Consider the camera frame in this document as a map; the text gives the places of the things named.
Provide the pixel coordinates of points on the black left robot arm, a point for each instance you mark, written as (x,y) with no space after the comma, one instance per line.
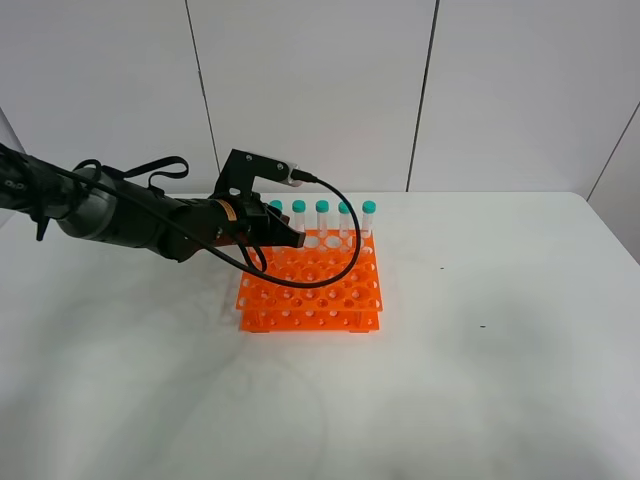
(98,203)

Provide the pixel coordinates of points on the orange test tube rack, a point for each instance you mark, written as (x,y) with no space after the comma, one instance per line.
(350,304)

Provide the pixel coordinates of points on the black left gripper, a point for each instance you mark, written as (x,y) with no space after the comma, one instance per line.
(250,223)

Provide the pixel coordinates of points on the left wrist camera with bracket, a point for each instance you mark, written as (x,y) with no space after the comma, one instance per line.
(242,168)

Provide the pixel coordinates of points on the teal-capped tube rightmost back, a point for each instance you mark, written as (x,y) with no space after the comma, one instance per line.
(368,211)

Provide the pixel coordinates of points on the teal-capped tube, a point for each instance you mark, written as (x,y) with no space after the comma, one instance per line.
(368,211)
(322,210)
(344,220)
(299,215)
(277,204)

